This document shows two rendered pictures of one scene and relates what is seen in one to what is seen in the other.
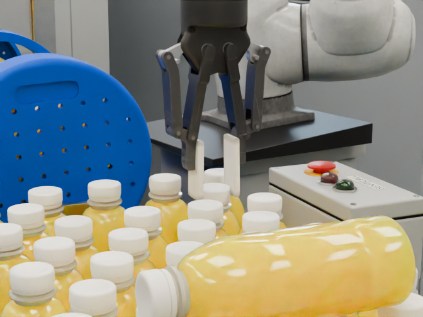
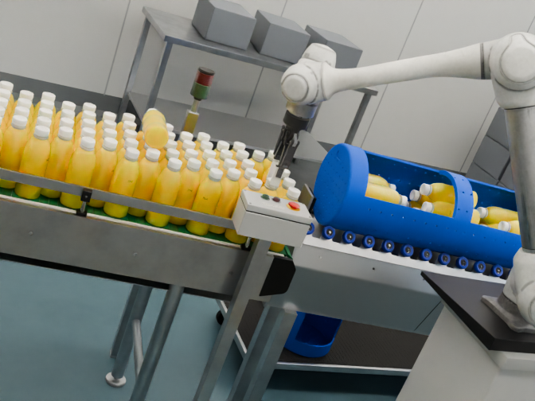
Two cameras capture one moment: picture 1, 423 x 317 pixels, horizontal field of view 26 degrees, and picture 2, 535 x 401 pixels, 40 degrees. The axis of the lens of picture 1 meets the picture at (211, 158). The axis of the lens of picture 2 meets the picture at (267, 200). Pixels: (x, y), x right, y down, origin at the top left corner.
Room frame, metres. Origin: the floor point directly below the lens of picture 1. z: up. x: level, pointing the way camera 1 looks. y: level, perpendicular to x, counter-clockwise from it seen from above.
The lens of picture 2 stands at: (1.16, -2.13, 1.88)
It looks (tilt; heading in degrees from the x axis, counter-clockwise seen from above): 22 degrees down; 93
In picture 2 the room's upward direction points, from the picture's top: 21 degrees clockwise
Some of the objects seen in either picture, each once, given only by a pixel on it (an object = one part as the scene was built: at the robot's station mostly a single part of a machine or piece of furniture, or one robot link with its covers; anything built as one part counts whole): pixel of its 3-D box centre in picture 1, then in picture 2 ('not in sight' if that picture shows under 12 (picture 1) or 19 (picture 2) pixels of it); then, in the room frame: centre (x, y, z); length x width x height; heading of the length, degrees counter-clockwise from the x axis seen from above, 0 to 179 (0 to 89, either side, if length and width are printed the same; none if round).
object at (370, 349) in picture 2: not in sight; (364, 347); (1.68, 1.10, 0.08); 1.50 x 0.52 x 0.15; 32
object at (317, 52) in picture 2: not in sight; (314, 71); (1.03, -0.02, 1.47); 0.13 x 0.11 x 0.16; 85
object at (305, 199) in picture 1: (340, 219); (271, 218); (1.08, -0.16, 1.05); 0.20 x 0.10 x 0.10; 24
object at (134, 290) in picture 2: not in sight; (150, 242); (0.65, 0.37, 0.55); 0.04 x 0.04 x 1.10; 24
